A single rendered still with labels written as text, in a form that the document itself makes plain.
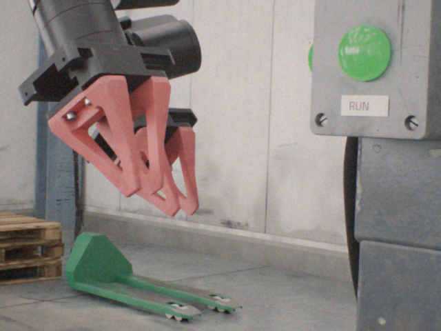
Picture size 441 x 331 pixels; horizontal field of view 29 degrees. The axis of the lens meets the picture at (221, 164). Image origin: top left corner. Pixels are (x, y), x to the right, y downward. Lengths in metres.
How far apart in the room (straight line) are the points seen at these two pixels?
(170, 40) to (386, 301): 0.43
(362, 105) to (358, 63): 0.03
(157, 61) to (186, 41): 0.23
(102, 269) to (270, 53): 2.49
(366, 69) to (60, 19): 0.25
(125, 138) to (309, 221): 6.55
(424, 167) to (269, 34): 6.94
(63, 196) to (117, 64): 8.50
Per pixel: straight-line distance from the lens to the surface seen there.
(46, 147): 9.38
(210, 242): 7.82
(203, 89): 7.92
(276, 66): 7.33
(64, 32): 0.60
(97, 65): 0.57
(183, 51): 0.85
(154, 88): 0.59
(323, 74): 0.48
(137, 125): 0.75
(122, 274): 6.28
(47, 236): 6.41
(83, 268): 6.08
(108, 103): 0.57
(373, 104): 0.45
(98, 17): 0.61
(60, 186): 9.04
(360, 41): 0.45
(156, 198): 0.76
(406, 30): 0.45
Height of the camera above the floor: 1.25
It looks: 3 degrees down
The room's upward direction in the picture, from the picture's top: 2 degrees clockwise
